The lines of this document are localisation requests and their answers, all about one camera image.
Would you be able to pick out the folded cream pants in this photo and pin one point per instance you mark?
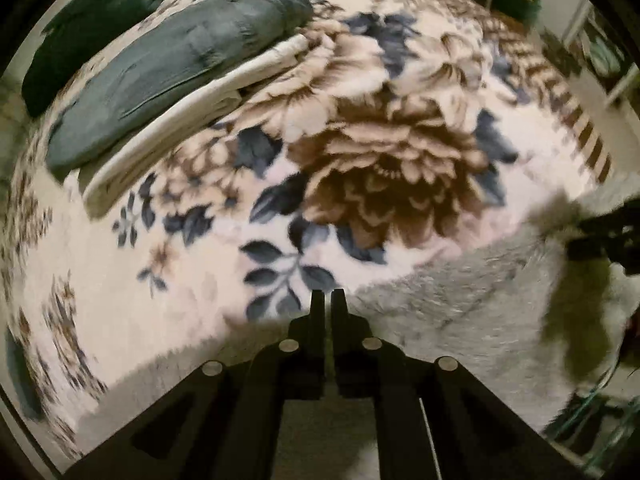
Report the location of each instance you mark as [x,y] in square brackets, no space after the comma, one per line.
[165,135]

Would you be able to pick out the glass table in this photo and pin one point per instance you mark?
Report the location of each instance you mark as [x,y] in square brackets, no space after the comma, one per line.
[595,420]

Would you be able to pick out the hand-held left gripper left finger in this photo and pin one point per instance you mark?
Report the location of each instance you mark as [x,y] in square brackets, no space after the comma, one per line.
[317,305]

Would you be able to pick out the olive cloth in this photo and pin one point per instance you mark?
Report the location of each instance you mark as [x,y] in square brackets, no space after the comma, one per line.
[575,320]

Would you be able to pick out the floral printed blanket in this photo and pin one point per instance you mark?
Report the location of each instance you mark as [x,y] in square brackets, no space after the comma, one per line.
[390,160]

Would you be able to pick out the grey fluffy towel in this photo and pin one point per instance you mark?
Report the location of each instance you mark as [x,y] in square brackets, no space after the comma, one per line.
[450,300]

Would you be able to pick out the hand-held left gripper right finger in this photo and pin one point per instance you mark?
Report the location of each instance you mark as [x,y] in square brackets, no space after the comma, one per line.
[338,305]

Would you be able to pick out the white shelf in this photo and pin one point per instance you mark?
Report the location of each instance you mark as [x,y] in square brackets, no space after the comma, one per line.
[595,55]

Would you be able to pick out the folded grey-green pants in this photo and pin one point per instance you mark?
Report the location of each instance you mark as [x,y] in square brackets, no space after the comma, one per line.
[175,60]

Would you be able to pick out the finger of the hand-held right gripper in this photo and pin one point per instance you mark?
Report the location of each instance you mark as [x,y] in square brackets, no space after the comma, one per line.
[585,247]

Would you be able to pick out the dark green cloth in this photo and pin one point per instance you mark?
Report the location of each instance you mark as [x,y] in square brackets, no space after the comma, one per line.
[85,35]

